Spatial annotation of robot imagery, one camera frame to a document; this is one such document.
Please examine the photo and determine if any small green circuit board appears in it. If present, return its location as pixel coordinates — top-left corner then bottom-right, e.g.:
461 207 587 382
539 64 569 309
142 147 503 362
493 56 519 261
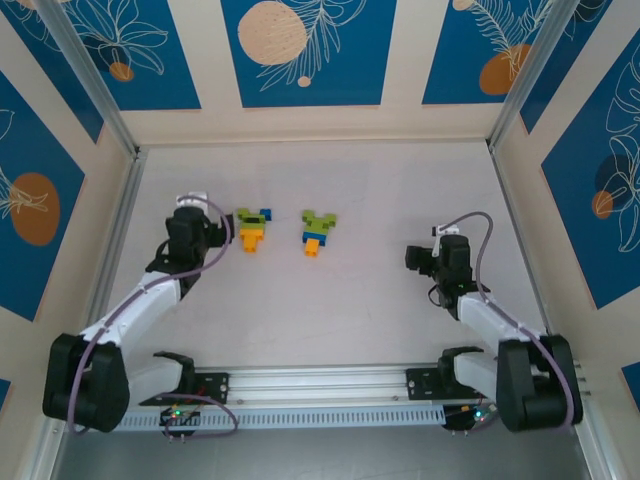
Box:
159 404 201 441
442 403 501 434

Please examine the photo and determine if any grey metal panel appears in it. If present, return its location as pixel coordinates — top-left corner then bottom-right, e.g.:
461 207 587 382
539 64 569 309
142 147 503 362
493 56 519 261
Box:
49 399 599 480

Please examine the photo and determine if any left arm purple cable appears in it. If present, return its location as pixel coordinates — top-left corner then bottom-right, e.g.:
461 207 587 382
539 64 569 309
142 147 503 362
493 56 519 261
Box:
67 195 240 441

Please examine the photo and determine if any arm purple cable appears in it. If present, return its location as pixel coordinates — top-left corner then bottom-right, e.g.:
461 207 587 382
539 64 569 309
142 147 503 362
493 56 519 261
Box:
437 212 574 436
67 195 240 441

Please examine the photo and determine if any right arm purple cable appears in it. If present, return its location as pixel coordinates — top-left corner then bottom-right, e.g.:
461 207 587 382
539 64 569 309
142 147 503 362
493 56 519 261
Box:
437 212 574 436

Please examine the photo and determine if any aluminium frame bar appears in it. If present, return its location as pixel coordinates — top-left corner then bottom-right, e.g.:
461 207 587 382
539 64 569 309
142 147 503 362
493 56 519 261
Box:
74 149 147 361
487 142 561 361

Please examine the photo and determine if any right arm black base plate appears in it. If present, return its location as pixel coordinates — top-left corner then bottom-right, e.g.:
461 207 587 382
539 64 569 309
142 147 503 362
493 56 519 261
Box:
405 367 444 402

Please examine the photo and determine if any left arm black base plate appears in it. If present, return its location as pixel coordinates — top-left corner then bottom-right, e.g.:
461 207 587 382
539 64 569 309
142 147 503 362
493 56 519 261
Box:
149 370 231 406

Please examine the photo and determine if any long aluminium mounting rail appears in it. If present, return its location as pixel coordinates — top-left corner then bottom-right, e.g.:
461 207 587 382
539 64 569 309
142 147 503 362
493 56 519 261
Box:
42 359 596 414

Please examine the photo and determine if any grey slotted cable duct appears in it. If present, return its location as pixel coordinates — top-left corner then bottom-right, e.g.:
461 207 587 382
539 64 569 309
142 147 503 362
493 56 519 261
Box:
119 404 446 432

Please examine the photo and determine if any aluminium frame post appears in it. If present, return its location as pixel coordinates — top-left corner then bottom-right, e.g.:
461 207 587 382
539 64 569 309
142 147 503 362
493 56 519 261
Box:
487 0 589 154
567 399 621 480
14 412 69 480
34 0 147 161

